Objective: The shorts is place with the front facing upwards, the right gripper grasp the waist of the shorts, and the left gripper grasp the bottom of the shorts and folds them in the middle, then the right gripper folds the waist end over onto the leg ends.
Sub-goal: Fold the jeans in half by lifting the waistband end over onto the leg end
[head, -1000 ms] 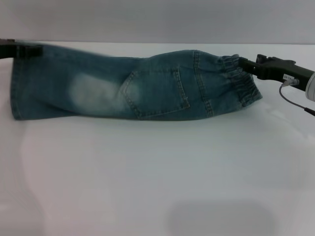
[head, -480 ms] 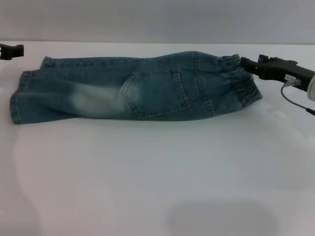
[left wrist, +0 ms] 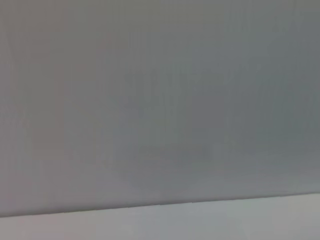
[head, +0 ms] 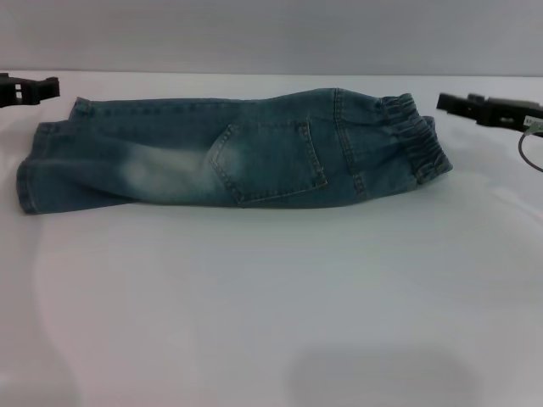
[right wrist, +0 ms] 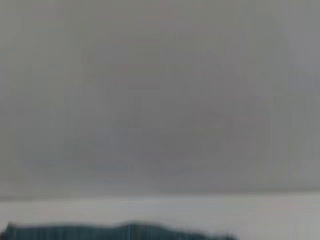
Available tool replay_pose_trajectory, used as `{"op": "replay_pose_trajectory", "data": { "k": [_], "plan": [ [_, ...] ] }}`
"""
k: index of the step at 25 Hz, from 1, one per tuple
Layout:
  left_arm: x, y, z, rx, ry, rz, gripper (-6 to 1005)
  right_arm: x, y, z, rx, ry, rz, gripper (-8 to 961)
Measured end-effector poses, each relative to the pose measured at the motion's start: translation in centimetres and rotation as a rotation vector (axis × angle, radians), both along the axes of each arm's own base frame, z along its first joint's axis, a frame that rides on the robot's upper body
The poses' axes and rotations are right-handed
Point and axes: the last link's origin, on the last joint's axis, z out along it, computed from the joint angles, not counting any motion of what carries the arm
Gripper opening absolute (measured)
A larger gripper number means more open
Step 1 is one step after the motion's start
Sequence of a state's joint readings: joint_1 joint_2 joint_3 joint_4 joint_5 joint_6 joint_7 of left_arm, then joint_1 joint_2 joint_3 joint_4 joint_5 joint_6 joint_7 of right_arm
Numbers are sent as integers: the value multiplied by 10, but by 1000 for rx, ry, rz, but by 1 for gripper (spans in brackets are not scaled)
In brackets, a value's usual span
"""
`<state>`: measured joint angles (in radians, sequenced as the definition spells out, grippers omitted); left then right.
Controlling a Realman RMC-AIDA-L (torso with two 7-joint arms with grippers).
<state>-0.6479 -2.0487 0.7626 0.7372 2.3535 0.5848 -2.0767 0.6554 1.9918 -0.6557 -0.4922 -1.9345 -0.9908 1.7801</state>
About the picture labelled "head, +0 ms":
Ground blue denim shorts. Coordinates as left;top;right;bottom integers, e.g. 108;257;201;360
15;86;454;215

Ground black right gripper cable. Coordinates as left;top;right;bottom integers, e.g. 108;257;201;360
517;131;543;173

